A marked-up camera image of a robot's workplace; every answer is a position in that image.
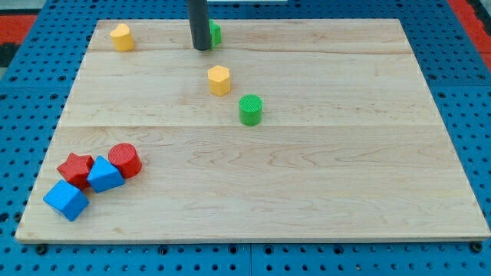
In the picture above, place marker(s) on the green cylinder block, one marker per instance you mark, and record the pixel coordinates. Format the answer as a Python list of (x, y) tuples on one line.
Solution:
[(250, 110)]

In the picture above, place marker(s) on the red star block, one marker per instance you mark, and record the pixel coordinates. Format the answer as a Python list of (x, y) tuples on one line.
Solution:
[(75, 170)]

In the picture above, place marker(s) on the blue triangle block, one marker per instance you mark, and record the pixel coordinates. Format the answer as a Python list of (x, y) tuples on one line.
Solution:
[(104, 176)]

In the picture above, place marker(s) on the green star block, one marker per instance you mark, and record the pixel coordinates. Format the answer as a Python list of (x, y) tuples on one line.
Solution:
[(215, 34)]

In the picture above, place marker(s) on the yellow heart block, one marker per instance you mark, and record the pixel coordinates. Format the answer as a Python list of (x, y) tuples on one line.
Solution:
[(122, 38)]

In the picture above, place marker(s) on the yellow hexagon block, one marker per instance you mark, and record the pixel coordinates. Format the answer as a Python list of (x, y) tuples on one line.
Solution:
[(219, 80)]

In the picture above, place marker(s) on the blue cube block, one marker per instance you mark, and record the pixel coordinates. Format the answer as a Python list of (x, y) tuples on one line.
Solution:
[(67, 200)]

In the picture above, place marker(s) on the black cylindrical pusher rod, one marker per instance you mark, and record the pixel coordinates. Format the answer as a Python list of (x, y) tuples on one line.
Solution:
[(199, 24)]

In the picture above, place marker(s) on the wooden board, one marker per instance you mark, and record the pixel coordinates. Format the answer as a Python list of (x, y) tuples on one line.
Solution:
[(351, 146)]

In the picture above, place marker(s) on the red cylinder block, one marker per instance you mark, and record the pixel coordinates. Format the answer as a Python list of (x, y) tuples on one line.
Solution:
[(126, 159)]

